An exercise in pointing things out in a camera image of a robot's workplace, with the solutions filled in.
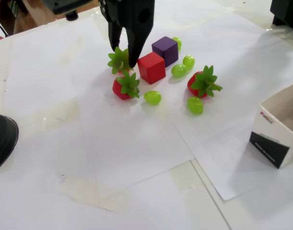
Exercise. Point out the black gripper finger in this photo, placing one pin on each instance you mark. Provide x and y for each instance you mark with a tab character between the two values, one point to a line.
137	43
114	36

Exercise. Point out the black round object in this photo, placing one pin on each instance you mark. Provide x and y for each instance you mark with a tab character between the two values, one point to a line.
3	139

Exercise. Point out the red plastic strawberry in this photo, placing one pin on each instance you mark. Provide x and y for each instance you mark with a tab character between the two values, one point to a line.
120	92
193	85
117	61

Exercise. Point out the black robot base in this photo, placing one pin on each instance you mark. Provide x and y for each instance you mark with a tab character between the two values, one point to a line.
285	12

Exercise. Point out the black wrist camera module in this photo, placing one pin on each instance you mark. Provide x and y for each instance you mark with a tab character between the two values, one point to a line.
62	6

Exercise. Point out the white and black cardboard box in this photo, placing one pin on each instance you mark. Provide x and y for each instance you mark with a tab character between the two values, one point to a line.
268	153

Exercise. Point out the green plastic grape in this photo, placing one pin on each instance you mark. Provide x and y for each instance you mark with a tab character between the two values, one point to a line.
178	43
195	105
189	61
152	97
178	70

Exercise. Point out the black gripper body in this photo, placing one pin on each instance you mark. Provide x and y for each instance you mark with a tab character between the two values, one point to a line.
134	17

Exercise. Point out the purple wooden cube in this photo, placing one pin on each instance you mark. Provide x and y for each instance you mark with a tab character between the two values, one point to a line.
165	51

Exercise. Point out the red wooden cube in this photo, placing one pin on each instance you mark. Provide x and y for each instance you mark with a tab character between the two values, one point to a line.
151	68

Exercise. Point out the beige tape strip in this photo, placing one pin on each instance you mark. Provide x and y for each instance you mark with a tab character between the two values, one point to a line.
93	194
55	115

